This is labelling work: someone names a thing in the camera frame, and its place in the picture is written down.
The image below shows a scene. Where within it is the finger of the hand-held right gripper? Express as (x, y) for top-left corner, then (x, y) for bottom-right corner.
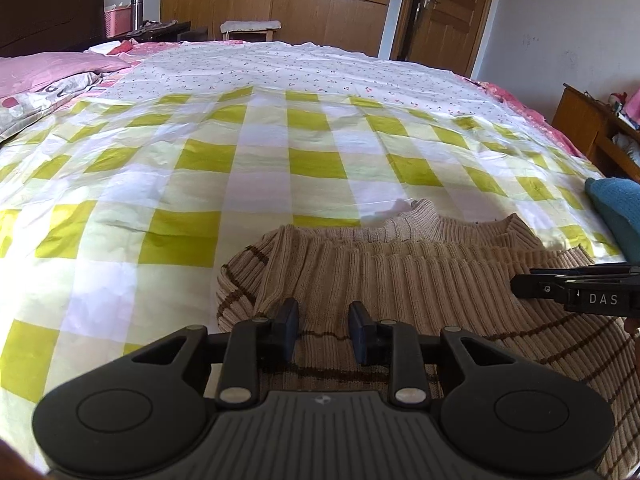
(530, 267), (640, 282)
(511, 273), (571, 302)

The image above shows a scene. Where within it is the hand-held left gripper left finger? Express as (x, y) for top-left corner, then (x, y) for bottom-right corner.
(130, 298), (300, 407)

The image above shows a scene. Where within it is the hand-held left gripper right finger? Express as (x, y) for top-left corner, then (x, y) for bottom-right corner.
(348, 301), (513, 407)

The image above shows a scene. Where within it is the beige brown-striped knit sweater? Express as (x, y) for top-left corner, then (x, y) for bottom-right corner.
(216, 199), (640, 480)

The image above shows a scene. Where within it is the blue knit garment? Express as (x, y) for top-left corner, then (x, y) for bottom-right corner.
(584, 176), (640, 262)

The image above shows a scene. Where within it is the wooden side desk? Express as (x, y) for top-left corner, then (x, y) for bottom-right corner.
(551, 83), (640, 182)

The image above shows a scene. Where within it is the yellow-green checkered bed sheet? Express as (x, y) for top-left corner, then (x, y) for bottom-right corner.
(0, 40), (628, 466)

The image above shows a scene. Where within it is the wooden door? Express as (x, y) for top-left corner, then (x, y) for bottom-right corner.
(392, 0), (502, 77)

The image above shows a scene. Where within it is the small cushioned stool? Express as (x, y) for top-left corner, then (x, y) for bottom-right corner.
(220, 20), (282, 42)

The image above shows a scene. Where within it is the dark wooden nightstand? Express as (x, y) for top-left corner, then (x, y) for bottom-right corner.
(106, 21), (194, 44)

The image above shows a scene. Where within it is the white patterned pillow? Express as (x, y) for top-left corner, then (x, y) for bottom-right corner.
(0, 71), (123, 143)

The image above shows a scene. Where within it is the pink pillow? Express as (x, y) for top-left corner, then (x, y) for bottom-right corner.
(0, 52), (132, 99)

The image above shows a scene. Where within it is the pink storage basket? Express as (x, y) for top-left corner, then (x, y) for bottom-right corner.
(103, 4), (134, 39)

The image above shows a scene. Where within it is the dark wooden headboard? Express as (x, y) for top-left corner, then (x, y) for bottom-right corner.
(0, 0), (107, 58)

